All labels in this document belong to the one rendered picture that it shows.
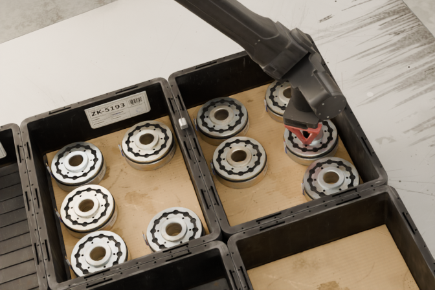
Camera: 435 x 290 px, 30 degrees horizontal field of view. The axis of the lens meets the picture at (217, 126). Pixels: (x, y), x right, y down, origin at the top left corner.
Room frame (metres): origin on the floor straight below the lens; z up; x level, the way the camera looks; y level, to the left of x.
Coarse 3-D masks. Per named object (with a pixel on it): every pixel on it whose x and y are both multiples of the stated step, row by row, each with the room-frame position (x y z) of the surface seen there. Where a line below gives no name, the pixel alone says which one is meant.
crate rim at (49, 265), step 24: (96, 96) 1.10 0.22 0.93; (168, 96) 1.06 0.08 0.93; (24, 120) 1.08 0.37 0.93; (24, 144) 1.02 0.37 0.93; (192, 168) 0.88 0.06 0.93; (48, 240) 0.79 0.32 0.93; (192, 240) 0.73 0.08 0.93; (216, 240) 0.73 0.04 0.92; (48, 264) 0.74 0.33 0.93; (120, 264) 0.72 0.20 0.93
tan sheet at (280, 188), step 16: (240, 96) 1.11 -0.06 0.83; (256, 96) 1.10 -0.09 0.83; (192, 112) 1.10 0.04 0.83; (256, 112) 1.06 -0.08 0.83; (256, 128) 1.02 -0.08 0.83; (272, 128) 1.01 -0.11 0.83; (208, 144) 1.01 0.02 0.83; (272, 144) 0.97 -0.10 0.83; (208, 160) 0.97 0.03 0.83; (272, 160) 0.94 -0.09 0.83; (288, 160) 0.93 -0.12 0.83; (272, 176) 0.90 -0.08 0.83; (288, 176) 0.89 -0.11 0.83; (224, 192) 0.89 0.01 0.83; (240, 192) 0.88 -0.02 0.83; (256, 192) 0.87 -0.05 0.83; (272, 192) 0.86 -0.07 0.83; (288, 192) 0.86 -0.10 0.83; (224, 208) 0.85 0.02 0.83; (240, 208) 0.84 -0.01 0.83; (256, 208) 0.84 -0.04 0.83; (272, 208) 0.83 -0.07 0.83
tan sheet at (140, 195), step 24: (168, 120) 1.09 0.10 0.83; (96, 144) 1.07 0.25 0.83; (120, 144) 1.05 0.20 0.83; (120, 168) 0.99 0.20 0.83; (168, 168) 0.97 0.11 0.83; (120, 192) 0.94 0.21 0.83; (144, 192) 0.92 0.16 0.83; (168, 192) 0.91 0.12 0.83; (192, 192) 0.90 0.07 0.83; (120, 216) 0.88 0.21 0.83; (144, 216) 0.87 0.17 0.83; (72, 240) 0.85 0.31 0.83
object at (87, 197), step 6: (78, 198) 0.92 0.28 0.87; (84, 198) 0.91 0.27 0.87; (90, 198) 0.91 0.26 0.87; (96, 198) 0.91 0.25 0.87; (78, 204) 0.90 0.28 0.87; (96, 204) 0.89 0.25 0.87; (78, 210) 0.89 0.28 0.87; (90, 210) 0.88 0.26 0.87; (96, 210) 0.88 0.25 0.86; (78, 216) 0.88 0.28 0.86; (84, 216) 0.87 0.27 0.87; (90, 216) 0.87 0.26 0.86
